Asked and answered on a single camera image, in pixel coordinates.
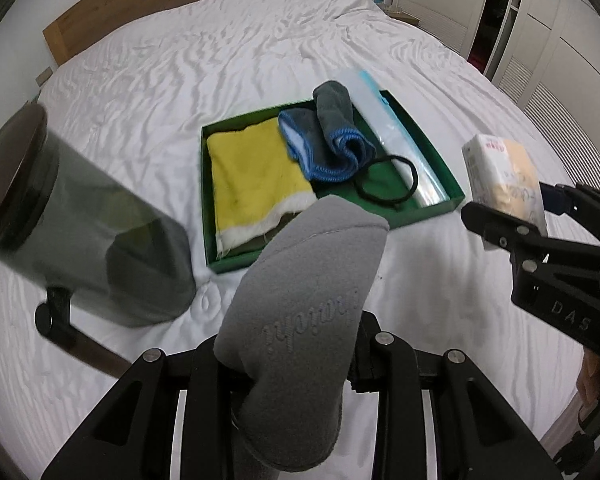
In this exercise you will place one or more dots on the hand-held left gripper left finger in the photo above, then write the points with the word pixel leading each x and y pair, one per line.
pixel 200 375

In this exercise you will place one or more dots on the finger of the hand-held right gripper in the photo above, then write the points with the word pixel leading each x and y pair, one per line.
pixel 592 205
pixel 500 225

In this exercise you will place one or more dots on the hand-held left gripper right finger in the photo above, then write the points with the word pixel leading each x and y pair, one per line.
pixel 395 360

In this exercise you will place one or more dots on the tissue pack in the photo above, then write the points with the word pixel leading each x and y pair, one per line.
pixel 500 175

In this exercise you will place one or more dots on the green shallow box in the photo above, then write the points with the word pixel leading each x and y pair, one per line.
pixel 395 195

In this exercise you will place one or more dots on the grey felt pouch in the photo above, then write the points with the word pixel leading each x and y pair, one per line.
pixel 300 285

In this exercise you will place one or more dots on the clear zip bag blue edge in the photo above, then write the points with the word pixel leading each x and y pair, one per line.
pixel 405 135

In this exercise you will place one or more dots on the grey cloth blue trim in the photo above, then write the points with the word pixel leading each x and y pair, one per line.
pixel 336 110

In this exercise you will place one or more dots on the yellow cloth white backing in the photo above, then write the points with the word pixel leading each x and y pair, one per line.
pixel 255 175

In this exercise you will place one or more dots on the blue microfibre cloth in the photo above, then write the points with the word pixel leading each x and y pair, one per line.
pixel 295 124

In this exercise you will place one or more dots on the person's right hand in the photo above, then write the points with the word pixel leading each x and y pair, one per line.
pixel 590 380

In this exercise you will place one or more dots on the dark translucent jar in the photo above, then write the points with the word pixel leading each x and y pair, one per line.
pixel 105 240

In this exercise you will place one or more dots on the white wardrobe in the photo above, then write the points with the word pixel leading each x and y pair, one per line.
pixel 555 35

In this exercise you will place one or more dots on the white bed sheet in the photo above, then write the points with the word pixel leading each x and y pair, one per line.
pixel 155 60

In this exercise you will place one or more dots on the beige wall switch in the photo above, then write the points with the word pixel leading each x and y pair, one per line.
pixel 43 76

